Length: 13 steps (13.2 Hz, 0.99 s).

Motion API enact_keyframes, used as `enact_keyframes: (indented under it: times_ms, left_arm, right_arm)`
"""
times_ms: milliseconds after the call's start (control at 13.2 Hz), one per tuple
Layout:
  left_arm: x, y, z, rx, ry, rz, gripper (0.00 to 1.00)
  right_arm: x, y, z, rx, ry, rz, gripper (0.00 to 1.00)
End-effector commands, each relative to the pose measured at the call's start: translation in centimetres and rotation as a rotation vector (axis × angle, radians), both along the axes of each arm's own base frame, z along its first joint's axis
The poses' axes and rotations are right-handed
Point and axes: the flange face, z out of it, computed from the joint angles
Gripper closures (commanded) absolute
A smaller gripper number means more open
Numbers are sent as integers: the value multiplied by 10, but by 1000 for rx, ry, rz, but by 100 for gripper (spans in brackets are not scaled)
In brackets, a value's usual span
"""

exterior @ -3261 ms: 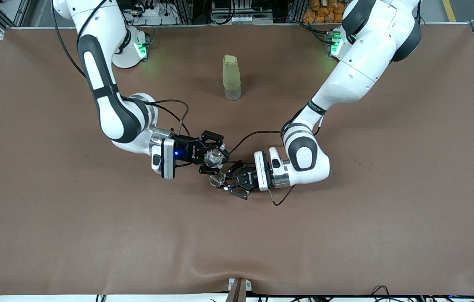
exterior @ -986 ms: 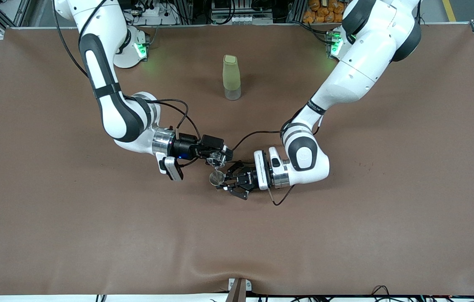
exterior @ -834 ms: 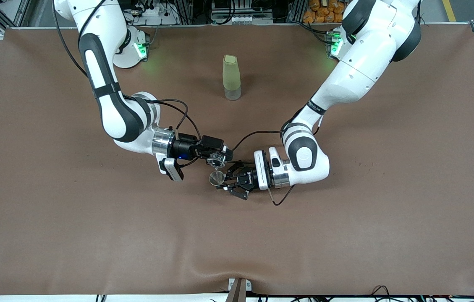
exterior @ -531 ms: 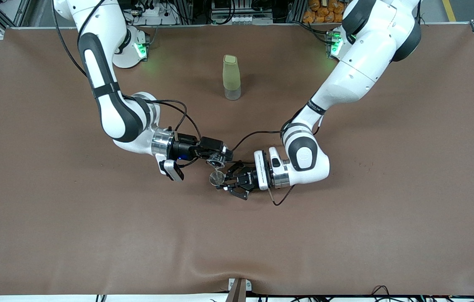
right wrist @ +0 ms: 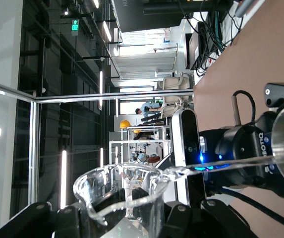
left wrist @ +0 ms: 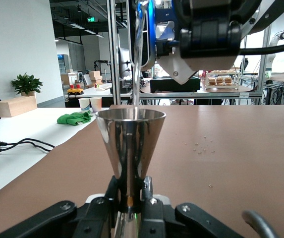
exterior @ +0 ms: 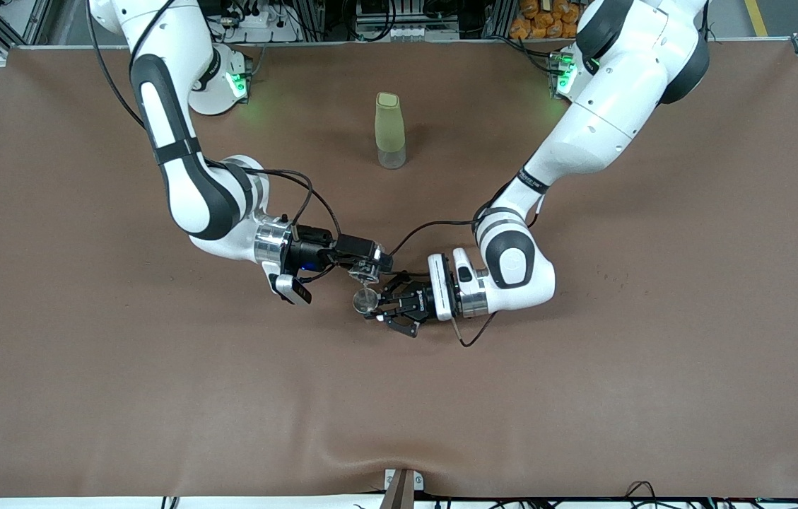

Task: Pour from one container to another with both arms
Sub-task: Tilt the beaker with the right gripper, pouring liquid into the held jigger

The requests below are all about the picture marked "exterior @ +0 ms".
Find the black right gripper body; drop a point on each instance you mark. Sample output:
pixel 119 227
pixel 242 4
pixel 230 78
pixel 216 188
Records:
pixel 311 247

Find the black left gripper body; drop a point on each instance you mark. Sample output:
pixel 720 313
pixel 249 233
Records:
pixel 415 299

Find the steel double jigger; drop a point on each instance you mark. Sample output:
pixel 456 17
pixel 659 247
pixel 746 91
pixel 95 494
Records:
pixel 364 302

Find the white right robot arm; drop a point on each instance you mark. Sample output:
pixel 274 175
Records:
pixel 194 205

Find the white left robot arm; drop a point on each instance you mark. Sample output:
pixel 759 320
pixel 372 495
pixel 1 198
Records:
pixel 603 127

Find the brown table mat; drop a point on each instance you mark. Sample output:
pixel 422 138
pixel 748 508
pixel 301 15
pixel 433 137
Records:
pixel 398 396

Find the green sleeved bottle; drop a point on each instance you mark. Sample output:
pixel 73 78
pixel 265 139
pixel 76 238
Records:
pixel 390 127

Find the white power strip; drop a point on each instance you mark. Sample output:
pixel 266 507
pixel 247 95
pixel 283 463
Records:
pixel 264 28

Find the orange snack bags pile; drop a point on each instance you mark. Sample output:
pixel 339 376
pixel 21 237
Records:
pixel 543 21

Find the metal table clamp bracket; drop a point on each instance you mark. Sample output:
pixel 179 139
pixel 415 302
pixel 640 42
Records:
pixel 402 488

